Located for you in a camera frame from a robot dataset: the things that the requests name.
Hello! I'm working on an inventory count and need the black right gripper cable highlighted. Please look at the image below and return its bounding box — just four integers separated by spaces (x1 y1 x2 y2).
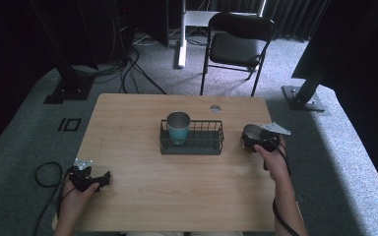
271 144 301 236

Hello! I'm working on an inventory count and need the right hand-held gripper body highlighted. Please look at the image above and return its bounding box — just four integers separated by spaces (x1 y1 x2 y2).
257 121 291 153

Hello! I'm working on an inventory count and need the black folding chair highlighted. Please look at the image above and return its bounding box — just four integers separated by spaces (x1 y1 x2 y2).
199 12 277 98

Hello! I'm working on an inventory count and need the person's left hand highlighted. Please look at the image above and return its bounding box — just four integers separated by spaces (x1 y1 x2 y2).
58 179 100 221

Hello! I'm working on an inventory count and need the black stand with flat base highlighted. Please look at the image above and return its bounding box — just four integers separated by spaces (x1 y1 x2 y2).
29 0 96 105

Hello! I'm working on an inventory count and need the black floor socket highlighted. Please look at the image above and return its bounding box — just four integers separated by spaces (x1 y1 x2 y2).
57 117 83 133

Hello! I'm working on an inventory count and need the black stand with metal base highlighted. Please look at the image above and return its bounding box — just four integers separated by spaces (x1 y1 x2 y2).
281 63 329 114

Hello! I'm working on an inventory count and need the bundle of floor cables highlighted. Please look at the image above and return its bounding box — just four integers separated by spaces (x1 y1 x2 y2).
71 30 167 96

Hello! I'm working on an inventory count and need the black wire rack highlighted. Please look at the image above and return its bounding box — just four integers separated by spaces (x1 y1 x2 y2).
158 119 225 156

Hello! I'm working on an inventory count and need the person's right hand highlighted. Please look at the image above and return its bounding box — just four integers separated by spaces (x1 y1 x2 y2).
253 137 292 185

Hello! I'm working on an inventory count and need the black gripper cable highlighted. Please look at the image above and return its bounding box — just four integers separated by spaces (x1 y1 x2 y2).
32 160 73 236
271 144 301 236

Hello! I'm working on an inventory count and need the dark metal-lined cup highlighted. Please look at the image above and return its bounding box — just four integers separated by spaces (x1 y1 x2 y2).
242 123 264 153

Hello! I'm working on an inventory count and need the teal cup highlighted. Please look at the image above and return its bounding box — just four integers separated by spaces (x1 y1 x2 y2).
165 111 192 147

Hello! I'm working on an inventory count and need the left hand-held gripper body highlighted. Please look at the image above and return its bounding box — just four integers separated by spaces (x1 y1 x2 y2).
67 157 95 193

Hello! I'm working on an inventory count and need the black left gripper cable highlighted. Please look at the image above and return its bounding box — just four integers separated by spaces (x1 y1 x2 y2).
32 160 73 236

